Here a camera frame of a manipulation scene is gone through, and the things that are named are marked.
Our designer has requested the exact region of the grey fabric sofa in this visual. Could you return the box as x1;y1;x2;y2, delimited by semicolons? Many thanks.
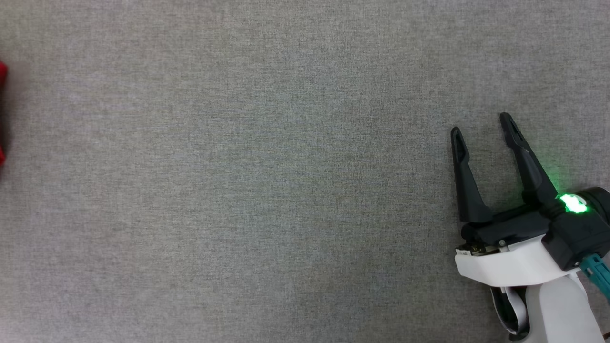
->
0;0;610;343

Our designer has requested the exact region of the red and white jersey garment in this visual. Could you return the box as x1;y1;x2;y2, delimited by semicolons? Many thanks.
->
0;61;8;166

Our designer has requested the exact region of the flat ribbon cable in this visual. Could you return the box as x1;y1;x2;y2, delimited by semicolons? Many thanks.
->
490;286;530;340

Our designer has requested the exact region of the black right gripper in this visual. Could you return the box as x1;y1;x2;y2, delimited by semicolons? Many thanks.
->
450;112;610;271

